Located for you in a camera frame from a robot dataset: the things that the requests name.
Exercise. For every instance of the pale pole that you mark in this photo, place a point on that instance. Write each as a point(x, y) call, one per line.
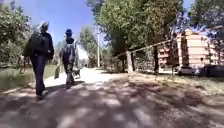
point(98, 50)

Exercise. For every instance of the small dog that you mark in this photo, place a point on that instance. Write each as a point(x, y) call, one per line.
point(77, 72)

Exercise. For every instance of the pale dirt path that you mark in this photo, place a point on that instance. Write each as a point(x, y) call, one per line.
point(100, 100)

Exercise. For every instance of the person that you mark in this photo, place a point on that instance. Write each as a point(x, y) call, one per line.
point(39, 50)
point(69, 53)

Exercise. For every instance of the row of trees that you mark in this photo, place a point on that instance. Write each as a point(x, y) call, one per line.
point(140, 26)

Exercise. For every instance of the white car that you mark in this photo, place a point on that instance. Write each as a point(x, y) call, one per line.
point(186, 70)

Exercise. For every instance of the grass stretch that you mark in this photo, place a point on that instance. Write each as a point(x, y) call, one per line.
point(13, 78)
point(186, 82)

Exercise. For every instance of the orange apartment building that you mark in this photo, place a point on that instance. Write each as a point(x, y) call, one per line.
point(196, 46)

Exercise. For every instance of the barrier with post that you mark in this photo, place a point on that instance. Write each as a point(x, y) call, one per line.
point(129, 63)

